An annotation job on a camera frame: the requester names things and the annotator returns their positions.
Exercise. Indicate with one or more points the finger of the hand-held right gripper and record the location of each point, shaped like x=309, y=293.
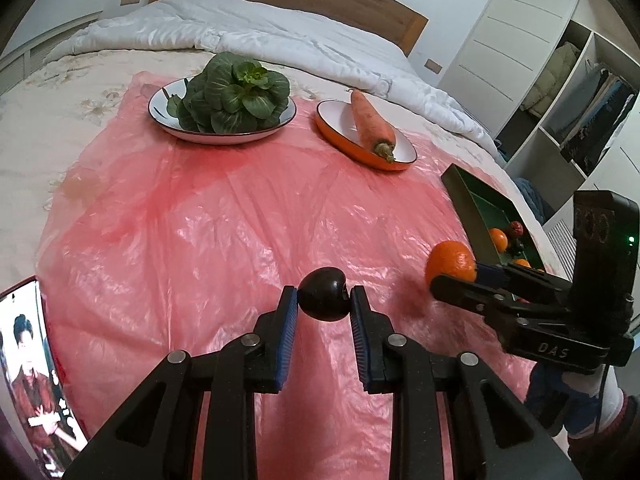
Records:
x=465, y=292
x=490, y=275

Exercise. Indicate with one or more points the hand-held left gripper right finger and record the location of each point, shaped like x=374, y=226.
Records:
x=361, y=340

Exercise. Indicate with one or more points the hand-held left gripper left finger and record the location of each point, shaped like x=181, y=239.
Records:
x=287, y=340

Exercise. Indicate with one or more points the orange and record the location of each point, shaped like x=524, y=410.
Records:
x=497, y=239
x=522, y=263
x=450, y=262

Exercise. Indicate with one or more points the dark purple plum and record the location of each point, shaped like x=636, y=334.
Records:
x=323, y=296
x=520, y=246

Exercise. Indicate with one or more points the green tray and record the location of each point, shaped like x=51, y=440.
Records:
x=480, y=210

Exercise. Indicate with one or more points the person's right forearm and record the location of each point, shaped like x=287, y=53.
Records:
x=625, y=425

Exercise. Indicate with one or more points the person's right hand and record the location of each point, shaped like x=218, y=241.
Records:
x=555, y=400

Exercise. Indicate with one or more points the white vent panel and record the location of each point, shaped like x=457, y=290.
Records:
x=562, y=240

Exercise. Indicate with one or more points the blue knitted blanket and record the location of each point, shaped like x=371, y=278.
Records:
x=532, y=197

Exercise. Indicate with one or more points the pink plastic sheet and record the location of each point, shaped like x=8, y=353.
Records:
x=225, y=235

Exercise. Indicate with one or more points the hanging dark clothes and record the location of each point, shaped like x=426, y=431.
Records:
x=595, y=120

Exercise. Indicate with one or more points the carrot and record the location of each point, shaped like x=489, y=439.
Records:
x=370, y=125

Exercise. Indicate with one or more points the pale green jacket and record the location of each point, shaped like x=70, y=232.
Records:
x=552, y=75

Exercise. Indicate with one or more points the orange plate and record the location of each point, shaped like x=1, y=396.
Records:
x=335, y=120

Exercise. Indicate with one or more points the bok choy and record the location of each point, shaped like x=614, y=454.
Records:
x=235, y=100

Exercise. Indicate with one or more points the white wardrobe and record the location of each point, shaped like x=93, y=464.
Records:
x=510, y=20

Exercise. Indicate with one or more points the smartphone in red case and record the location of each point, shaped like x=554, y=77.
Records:
x=30, y=370

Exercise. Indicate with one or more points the white duvet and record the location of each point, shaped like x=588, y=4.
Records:
x=250, y=25

